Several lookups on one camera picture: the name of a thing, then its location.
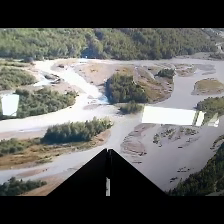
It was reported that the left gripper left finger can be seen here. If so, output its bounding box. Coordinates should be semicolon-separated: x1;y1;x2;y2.
47;148;109;197

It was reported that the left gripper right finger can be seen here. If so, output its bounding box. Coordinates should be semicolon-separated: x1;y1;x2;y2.
107;148;168;197

